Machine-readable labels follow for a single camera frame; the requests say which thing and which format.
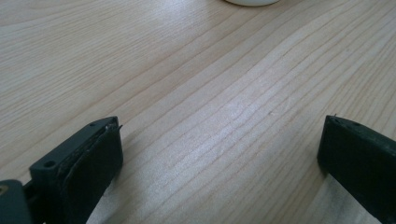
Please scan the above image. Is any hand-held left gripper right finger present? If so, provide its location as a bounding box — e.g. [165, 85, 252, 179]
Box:
[317, 115, 396, 224]

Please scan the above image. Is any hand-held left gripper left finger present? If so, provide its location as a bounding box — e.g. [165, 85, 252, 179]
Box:
[29, 116, 124, 224]

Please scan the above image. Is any white bowl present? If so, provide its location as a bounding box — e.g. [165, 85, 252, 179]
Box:
[224, 0, 280, 7]

